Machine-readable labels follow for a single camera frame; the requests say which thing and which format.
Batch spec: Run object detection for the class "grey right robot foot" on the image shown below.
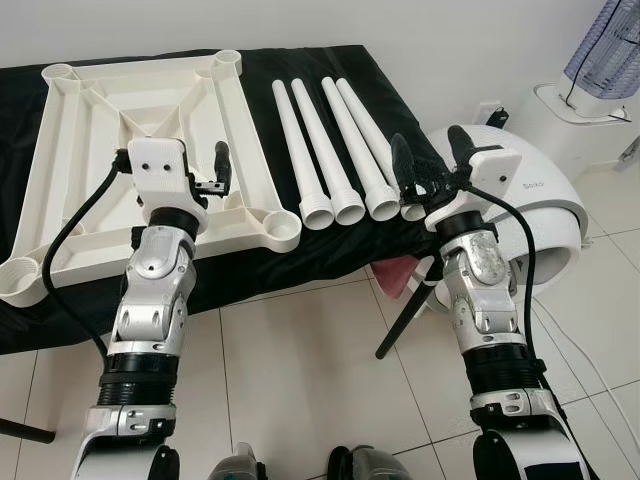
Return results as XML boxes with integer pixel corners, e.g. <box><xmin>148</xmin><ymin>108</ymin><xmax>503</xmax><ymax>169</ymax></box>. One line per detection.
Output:
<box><xmin>327</xmin><ymin>444</ymin><xmax>416</xmax><ymax>480</ymax></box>

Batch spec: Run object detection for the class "white plastic table top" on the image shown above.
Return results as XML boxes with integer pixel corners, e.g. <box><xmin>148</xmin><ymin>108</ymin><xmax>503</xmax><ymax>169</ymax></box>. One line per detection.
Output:
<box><xmin>0</xmin><ymin>50</ymin><xmax>304</xmax><ymax>308</ymax></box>

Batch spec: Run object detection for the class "grey robot foot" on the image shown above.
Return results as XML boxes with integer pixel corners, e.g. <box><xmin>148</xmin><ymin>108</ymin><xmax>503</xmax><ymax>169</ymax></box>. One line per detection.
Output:
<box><xmin>207</xmin><ymin>443</ymin><xmax>267</xmax><ymax>480</ymax></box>
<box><xmin>327</xmin><ymin>444</ymin><xmax>416</xmax><ymax>480</ymax></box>

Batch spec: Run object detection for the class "black padded bed cover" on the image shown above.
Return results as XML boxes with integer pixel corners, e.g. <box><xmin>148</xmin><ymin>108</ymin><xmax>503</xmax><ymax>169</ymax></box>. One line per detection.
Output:
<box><xmin>0</xmin><ymin>44</ymin><xmax>446</xmax><ymax>357</ymax></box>

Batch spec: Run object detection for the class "grey left robot foot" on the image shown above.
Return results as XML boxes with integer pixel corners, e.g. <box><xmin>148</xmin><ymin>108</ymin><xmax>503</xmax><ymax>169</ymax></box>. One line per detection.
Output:
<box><xmin>207</xmin><ymin>443</ymin><xmax>267</xmax><ymax>480</ymax></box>

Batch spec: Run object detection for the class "white floor cable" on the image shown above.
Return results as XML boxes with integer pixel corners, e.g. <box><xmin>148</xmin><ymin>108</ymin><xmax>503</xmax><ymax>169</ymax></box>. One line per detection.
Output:
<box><xmin>530</xmin><ymin>295</ymin><xmax>640</xmax><ymax>451</ymax></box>

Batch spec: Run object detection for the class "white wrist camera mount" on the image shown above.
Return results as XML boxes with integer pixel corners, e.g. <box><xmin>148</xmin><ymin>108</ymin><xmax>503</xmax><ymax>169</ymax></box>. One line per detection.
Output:
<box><xmin>465</xmin><ymin>146</ymin><xmax>523</xmax><ymax>201</ymax></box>
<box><xmin>127</xmin><ymin>138</ymin><xmax>211</xmax><ymax>216</ymax></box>

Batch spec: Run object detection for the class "white dome appliance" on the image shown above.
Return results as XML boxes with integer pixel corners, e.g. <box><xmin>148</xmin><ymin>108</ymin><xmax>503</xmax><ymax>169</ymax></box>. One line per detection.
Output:
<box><xmin>425</xmin><ymin>122</ymin><xmax>588</xmax><ymax>293</ymax></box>

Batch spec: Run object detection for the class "white plastic table leg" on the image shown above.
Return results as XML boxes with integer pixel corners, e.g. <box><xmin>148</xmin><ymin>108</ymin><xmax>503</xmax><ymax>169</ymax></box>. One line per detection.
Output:
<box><xmin>271</xmin><ymin>80</ymin><xmax>335</xmax><ymax>232</ymax></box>
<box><xmin>291</xmin><ymin>78</ymin><xmax>368</xmax><ymax>227</ymax></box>
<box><xmin>336</xmin><ymin>77</ymin><xmax>429</xmax><ymax>223</ymax></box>
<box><xmin>321</xmin><ymin>76</ymin><xmax>403</xmax><ymax>223</ymax></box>

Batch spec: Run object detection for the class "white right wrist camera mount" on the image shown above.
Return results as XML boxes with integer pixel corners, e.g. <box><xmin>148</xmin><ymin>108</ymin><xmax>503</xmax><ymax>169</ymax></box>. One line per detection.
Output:
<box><xmin>465</xmin><ymin>146</ymin><xmax>523</xmax><ymax>201</ymax></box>

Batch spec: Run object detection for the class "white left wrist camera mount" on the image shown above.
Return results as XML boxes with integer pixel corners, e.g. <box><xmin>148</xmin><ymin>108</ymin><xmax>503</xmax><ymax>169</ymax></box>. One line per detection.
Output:
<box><xmin>127</xmin><ymin>138</ymin><xmax>211</xmax><ymax>216</ymax></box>

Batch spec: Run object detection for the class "wall socket black plug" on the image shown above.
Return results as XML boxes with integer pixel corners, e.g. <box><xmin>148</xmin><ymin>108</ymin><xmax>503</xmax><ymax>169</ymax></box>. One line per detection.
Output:
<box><xmin>478</xmin><ymin>100</ymin><xmax>511</xmax><ymax>131</ymax></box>

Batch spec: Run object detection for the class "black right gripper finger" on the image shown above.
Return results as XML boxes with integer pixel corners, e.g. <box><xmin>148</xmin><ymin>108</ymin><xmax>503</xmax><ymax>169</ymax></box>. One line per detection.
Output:
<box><xmin>391</xmin><ymin>134</ymin><xmax>421</xmax><ymax>197</ymax></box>
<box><xmin>447</xmin><ymin>124</ymin><xmax>477</xmax><ymax>169</ymax></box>

